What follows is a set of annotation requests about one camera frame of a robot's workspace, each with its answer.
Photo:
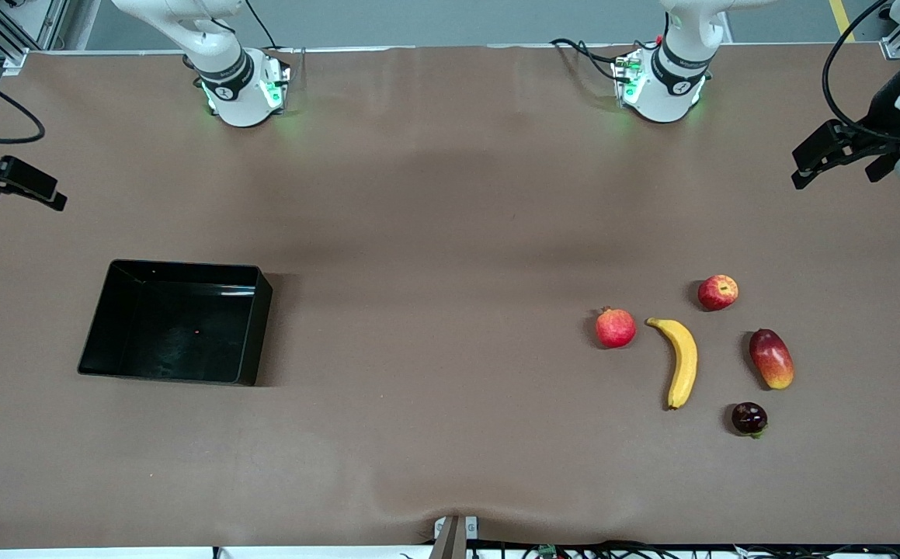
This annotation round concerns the red apple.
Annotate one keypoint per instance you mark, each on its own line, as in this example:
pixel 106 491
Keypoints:
pixel 718 293

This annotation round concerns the black plastic box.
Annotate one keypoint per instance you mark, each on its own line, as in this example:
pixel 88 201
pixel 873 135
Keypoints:
pixel 178 341

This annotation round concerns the yellow banana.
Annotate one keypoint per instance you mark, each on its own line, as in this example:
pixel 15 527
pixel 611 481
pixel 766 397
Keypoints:
pixel 684 361

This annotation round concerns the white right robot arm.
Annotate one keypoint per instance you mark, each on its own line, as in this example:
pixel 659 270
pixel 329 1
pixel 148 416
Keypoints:
pixel 236 97

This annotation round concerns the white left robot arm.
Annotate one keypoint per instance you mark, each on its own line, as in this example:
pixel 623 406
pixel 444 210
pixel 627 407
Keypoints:
pixel 671 93

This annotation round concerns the red yellow mango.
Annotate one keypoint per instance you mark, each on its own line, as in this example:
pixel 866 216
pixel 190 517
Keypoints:
pixel 772 359

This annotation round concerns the red pomegranate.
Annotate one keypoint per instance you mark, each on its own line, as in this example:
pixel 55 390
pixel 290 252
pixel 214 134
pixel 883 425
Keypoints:
pixel 615 328

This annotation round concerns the dark purple mangosteen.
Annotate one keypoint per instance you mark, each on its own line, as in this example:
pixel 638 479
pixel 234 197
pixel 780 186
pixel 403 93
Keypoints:
pixel 749 418

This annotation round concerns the brown table cloth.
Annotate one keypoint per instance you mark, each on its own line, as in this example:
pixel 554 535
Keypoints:
pixel 418 427

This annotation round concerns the grey table clamp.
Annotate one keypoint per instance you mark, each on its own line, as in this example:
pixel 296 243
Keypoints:
pixel 453 532

